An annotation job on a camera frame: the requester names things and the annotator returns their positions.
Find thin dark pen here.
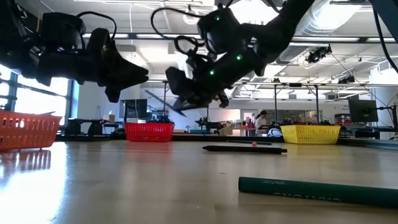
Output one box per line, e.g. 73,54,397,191
226,139,273,146

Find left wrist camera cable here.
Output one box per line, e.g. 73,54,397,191
76,11,118,34

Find black pen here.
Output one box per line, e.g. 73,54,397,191
202,145,288,155

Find black ceiling-mounted camera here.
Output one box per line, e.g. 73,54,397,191
305,44,333,65

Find cardboard boxes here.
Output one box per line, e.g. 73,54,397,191
218,120,241,136

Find red plastic bin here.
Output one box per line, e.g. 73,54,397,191
124,122,175,143

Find silver ventilation duct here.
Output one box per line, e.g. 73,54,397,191
284,0,374,63

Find dark green crayon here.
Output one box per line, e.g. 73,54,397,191
238,176,398,209

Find black monitor on arm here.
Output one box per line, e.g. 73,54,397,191
347,95,379,123

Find yellow plastic bin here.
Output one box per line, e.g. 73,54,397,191
279,124,341,145

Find person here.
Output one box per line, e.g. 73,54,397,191
254,110,269,137

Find orange plastic bin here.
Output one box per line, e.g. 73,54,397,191
0,110,63,152

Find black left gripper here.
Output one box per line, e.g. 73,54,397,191
37,12,149,103

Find black monitor on stand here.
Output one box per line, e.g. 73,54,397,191
119,98,149,119

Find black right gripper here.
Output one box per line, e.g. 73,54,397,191
172,71,231,110

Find large bright window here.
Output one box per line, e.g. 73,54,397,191
0,63,74,118

